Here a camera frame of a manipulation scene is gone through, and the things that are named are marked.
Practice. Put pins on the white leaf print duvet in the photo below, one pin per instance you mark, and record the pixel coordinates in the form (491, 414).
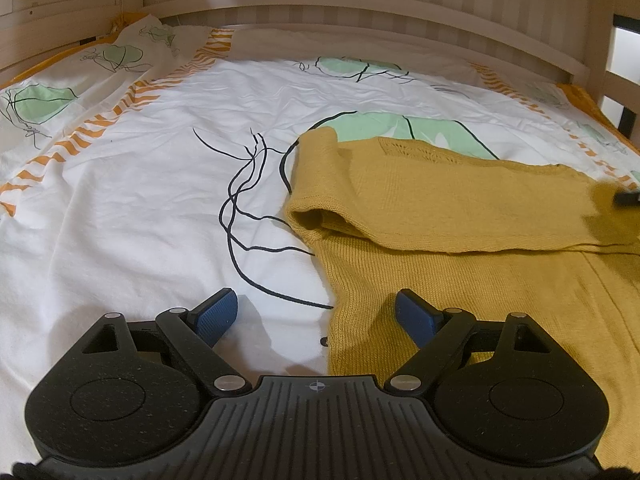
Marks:
(150, 185)

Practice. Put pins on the wooden bed frame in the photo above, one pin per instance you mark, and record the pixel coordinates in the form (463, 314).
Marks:
(350, 10)

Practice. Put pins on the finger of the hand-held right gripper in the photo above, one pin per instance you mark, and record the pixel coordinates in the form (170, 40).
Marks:
(627, 196)

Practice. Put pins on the mustard yellow knitted sweater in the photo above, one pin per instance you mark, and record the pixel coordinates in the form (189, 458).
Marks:
(450, 200)

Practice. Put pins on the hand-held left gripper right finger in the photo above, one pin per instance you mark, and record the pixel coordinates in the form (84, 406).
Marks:
(412, 317)

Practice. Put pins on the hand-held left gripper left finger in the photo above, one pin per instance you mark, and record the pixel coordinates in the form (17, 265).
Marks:
(217, 315)

